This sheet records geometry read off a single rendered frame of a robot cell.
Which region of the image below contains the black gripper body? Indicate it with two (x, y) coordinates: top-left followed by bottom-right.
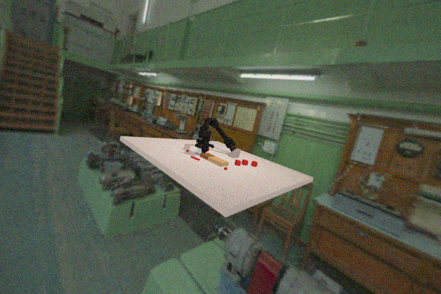
(195, 138), (214, 148)

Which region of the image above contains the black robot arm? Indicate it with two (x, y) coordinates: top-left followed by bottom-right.
(196, 117), (236, 151)

